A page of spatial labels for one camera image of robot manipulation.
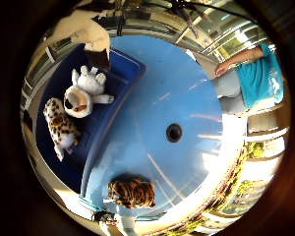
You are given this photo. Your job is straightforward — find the white grey plush toy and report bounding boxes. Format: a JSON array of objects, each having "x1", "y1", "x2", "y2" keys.
[{"x1": 62, "y1": 65, "x2": 116, "y2": 120}]

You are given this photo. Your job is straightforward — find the spotted leopard plush toy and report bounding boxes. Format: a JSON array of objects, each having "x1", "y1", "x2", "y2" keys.
[{"x1": 42, "y1": 97, "x2": 83, "y2": 162}]

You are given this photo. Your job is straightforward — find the blue plastic container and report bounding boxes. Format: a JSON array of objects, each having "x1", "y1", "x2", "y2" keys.
[{"x1": 35, "y1": 43, "x2": 148, "y2": 198}]

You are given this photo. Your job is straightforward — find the striped tiger plush toy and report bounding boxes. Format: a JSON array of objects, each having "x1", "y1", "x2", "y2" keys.
[{"x1": 102, "y1": 175, "x2": 157, "y2": 209}]

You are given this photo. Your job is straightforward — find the person in teal shirt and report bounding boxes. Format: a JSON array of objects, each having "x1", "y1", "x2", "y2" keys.
[{"x1": 214, "y1": 43, "x2": 284, "y2": 114}]

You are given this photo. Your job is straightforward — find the black hanging cable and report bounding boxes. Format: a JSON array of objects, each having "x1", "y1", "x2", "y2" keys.
[{"x1": 147, "y1": 0, "x2": 254, "y2": 37}]

